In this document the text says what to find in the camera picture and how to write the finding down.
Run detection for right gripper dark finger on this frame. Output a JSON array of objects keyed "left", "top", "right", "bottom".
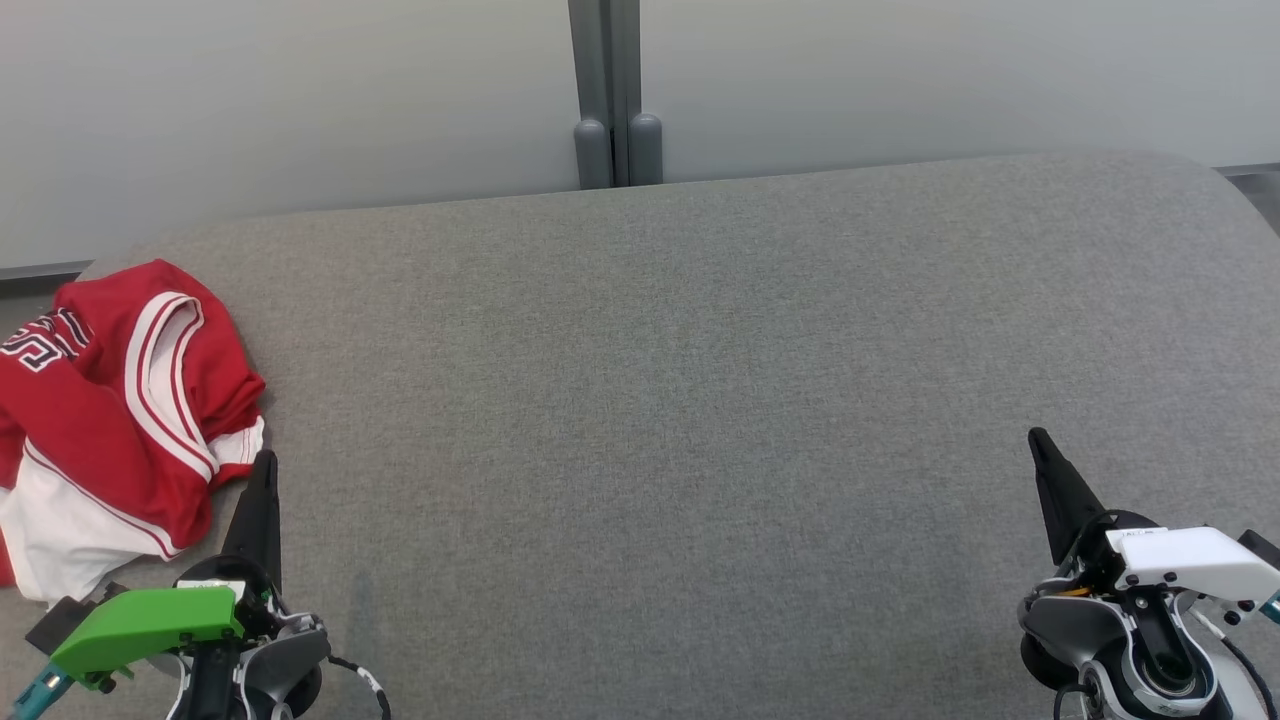
[{"left": 1028, "top": 428, "right": 1107, "bottom": 566}]

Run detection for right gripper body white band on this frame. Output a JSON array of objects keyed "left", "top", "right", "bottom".
[{"left": 1062, "top": 510, "right": 1280, "bottom": 607}]

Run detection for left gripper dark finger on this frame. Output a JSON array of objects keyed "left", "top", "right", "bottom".
[{"left": 222, "top": 450, "right": 283, "bottom": 591}]

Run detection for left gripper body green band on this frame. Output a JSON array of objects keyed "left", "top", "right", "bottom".
[{"left": 50, "top": 555, "right": 286, "bottom": 693}]

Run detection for red Bulls jersey white sleeves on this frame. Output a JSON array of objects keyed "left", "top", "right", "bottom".
[{"left": 0, "top": 260, "right": 267, "bottom": 606}]

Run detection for grey fabric sofa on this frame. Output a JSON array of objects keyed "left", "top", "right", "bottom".
[{"left": 0, "top": 150, "right": 1280, "bottom": 720}]

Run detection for left camera cable teal plug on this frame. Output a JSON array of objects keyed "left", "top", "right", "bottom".
[{"left": 8, "top": 665, "right": 73, "bottom": 720}]

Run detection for black white left arm cable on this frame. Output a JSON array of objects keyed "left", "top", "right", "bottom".
[{"left": 325, "top": 655, "right": 392, "bottom": 720}]

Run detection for grey partition post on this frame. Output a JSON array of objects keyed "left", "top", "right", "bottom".
[{"left": 568, "top": 0, "right": 664, "bottom": 189}]

